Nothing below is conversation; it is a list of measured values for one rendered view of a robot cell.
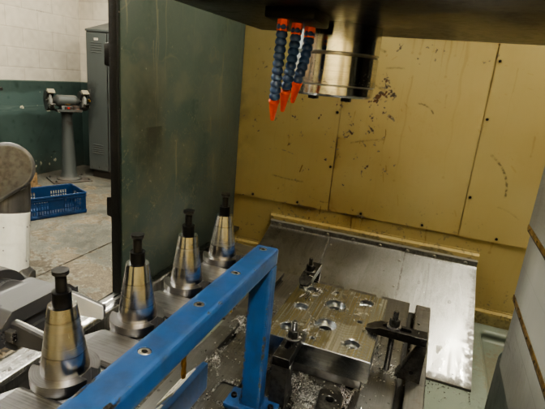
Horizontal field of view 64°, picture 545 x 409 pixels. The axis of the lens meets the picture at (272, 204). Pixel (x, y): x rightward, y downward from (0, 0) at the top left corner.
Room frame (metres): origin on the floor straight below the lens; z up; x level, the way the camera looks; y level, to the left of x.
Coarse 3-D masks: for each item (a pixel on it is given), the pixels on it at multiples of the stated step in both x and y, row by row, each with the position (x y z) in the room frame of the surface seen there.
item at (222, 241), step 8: (216, 216) 0.67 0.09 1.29; (224, 216) 0.66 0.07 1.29; (232, 216) 0.67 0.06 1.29; (216, 224) 0.66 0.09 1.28; (224, 224) 0.66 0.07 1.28; (232, 224) 0.67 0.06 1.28; (216, 232) 0.66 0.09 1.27; (224, 232) 0.66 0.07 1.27; (232, 232) 0.66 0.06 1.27; (216, 240) 0.66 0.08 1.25; (224, 240) 0.65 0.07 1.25; (232, 240) 0.66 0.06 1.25; (216, 248) 0.65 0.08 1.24; (224, 248) 0.65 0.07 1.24; (232, 248) 0.66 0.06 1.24; (216, 256) 0.65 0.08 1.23; (224, 256) 0.65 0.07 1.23; (232, 256) 0.66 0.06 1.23
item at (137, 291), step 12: (144, 264) 0.46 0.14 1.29; (132, 276) 0.45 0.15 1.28; (144, 276) 0.46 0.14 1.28; (132, 288) 0.45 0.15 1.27; (144, 288) 0.45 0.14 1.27; (120, 300) 0.45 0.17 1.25; (132, 300) 0.45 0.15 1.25; (144, 300) 0.45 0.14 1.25; (120, 312) 0.45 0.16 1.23; (132, 312) 0.44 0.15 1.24; (144, 312) 0.45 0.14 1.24; (156, 312) 0.47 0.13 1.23; (132, 324) 0.44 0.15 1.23
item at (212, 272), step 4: (204, 264) 0.64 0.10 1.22; (204, 268) 0.63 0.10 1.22; (208, 268) 0.63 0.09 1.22; (212, 268) 0.63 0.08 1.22; (216, 268) 0.63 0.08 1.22; (220, 268) 0.63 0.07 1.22; (204, 272) 0.61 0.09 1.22; (208, 272) 0.62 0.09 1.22; (212, 272) 0.62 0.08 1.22; (216, 272) 0.62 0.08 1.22; (220, 272) 0.62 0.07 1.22; (224, 272) 0.62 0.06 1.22; (208, 276) 0.60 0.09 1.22; (212, 276) 0.60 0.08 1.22; (216, 276) 0.60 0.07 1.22; (212, 280) 0.59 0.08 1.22
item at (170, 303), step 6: (156, 294) 0.53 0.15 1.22; (162, 294) 0.53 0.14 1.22; (168, 294) 0.54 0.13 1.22; (156, 300) 0.52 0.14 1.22; (162, 300) 0.52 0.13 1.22; (168, 300) 0.52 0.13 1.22; (174, 300) 0.52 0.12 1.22; (180, 300) 0.52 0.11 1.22; (186, 300) 0.52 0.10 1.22; (162, 306) 0.50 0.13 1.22; (168, 306) 0.50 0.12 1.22; (174, 306) 0.51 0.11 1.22; (180, 306) 0.51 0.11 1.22; (168, 312) 0.49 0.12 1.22
